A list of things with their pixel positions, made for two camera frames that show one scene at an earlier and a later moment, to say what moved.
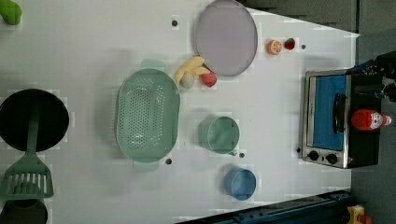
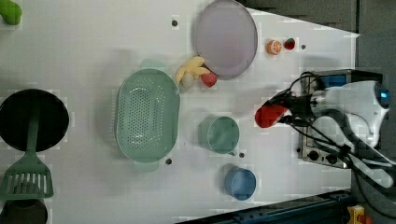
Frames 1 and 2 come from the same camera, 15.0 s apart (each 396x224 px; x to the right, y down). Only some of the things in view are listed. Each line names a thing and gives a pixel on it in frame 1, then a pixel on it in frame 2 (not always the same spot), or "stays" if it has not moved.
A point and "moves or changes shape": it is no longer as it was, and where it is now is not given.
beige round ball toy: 187,80 stays
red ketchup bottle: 365,119 moves or changes shape
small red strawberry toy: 289,44 stays
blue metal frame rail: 327,208 stays
